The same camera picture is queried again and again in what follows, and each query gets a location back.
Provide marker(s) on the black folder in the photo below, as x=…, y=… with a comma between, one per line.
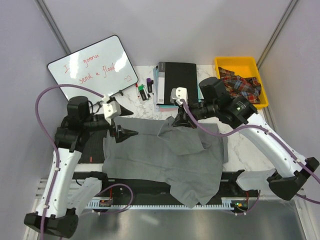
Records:
x=172, y=75

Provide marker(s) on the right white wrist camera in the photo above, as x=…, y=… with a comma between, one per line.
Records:
x=178, y=95

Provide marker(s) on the grey long sleeve shirt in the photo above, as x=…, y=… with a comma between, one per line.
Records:
x=188, y=159

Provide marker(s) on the plaid shirt in bin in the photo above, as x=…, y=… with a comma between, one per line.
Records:
x=236, y=85

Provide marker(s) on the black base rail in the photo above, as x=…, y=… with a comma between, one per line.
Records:
x=152, y=192

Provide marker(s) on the purple black marker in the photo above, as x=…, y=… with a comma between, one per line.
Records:
x=149, y=83

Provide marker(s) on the folded black striped shirt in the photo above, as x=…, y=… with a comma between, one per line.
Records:
x=93, y=152

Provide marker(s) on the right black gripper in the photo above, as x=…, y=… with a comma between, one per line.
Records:
x=183, y=119

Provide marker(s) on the red marker pen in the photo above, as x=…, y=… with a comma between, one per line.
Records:
x=137, y=90

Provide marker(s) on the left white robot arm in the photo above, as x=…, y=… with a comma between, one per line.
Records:
x=58, y=214

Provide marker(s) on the green black marker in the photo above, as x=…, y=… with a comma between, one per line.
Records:
x=142, y=93

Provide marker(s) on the white whiteboard black frame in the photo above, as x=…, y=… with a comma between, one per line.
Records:
x=103, y=67

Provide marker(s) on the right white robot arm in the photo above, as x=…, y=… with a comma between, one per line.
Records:
x=291, y=169

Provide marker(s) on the white slotted cable duct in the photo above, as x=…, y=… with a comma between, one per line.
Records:
x=115, y=204

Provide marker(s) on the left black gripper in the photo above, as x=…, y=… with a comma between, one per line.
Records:
x=122, y=133

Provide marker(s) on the yellow plastic bin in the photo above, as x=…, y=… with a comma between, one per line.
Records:
x=244, y=66

